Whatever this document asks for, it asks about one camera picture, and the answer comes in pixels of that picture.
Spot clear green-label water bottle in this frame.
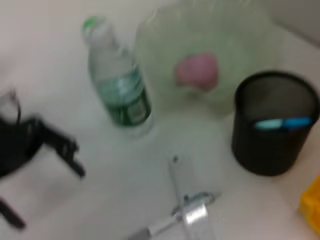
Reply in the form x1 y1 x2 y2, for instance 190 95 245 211
81 15 153 140

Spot white grey ballpoint pen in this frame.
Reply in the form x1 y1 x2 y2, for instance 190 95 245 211
127 191 223 240

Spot yellow plastic bin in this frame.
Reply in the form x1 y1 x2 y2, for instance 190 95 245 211
298 174 320 229

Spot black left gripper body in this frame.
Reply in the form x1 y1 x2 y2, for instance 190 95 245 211
0 115 45 178

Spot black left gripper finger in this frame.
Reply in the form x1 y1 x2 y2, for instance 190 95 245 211
0 196 27 230
37 119 86 179

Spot thin black left gripper cable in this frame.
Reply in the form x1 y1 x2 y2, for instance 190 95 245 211
0 89 23 126

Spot green glass fruit plate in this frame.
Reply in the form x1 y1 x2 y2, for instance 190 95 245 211
133 0 276 119

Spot black mesh pen holder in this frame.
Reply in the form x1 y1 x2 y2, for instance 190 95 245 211
231 71 320 177

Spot blue scissors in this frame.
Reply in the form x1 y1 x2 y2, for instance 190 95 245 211
253 116 314 131

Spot pink peach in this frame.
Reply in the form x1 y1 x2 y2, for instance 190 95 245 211
173 51 220 93

